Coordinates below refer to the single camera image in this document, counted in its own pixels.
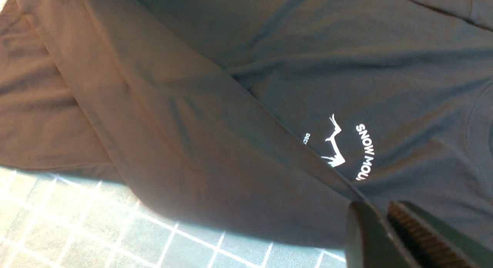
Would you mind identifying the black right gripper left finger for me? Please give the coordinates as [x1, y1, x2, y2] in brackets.
[344, 201, 420, 268]

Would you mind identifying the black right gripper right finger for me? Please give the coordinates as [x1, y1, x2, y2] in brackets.
[387, 201, 493, 268]

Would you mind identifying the gray long-sleeved shirt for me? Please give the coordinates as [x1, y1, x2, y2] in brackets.
[1, 0, 493, 248]

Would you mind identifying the green checkered table mat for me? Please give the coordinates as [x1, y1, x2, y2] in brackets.
[0, 168, 346, 268]

